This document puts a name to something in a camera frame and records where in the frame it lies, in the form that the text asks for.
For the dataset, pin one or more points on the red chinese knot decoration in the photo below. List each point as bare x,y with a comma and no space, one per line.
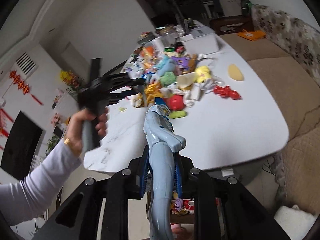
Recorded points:
22,85

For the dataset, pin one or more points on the red plastic toy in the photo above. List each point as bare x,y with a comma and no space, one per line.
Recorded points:
226,92

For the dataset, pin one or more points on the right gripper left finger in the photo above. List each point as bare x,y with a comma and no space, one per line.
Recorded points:
99,208

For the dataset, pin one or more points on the white storage box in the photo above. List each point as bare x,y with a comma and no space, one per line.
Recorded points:
201,40

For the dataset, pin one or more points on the beige quilted sofa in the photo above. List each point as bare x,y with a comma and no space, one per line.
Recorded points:
296,166

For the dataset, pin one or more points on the cardboard trash box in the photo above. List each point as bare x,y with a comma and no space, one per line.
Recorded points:
182,211

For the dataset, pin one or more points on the green fuzzy cloth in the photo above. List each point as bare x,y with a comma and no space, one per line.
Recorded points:
167,79

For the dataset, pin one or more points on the yellow dinosaur toy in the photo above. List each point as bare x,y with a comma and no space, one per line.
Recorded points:
203,74

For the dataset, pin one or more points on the green cylinder toy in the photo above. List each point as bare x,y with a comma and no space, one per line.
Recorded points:
177,114

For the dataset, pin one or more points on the orange bag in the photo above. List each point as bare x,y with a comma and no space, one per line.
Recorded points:
252,35

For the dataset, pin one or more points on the red ball toy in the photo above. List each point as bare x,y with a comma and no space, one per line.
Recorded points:
175,103

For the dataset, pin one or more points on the light blue plush toy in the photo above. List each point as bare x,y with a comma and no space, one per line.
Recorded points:
165,65

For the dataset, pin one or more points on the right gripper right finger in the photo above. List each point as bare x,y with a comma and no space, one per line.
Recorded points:
224,209

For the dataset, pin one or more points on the yellow oval sponge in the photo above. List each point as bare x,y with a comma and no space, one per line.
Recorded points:
235,73

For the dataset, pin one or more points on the black television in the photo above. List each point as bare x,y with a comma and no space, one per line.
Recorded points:
20,147

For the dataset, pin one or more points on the white sleeved left forearm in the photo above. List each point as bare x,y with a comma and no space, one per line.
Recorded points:
30,197

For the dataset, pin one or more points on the light blue toy figure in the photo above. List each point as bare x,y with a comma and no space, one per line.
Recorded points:
162,143

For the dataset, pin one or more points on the person's left hand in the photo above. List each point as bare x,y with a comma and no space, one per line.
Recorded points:
85,130

